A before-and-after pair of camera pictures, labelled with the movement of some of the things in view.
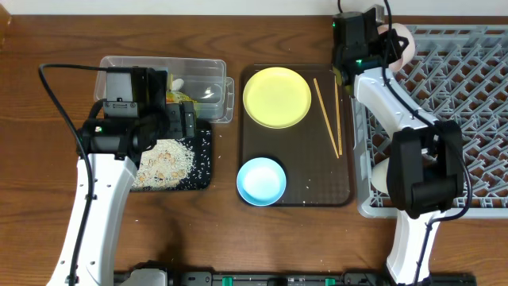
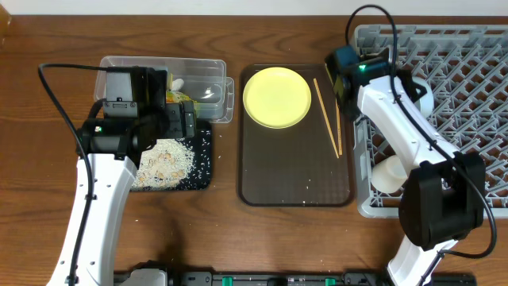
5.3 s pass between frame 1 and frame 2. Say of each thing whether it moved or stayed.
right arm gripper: moved
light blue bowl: moved
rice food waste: stayed
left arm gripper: stayed
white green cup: stayed
